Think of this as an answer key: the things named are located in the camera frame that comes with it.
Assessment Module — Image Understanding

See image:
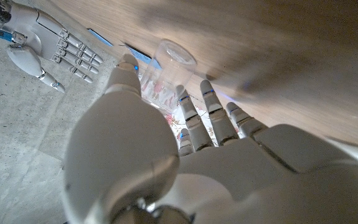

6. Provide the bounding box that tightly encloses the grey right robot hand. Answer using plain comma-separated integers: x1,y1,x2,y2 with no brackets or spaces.
1,2,104,94

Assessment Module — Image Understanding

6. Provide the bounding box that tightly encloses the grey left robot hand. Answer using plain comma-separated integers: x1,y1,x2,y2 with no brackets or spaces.
62,53,358,224

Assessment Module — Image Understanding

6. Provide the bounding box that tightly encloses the clear plastic medicine bottle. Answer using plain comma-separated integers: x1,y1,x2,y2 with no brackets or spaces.
139,39,197,116

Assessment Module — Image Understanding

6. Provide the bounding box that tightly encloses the blue sugar packet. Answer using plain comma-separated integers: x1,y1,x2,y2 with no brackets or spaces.
87,28,114,47
124,43,163,70

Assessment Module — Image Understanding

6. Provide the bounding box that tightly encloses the floral backdrop cloth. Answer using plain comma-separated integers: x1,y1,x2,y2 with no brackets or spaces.
164,93,220,147

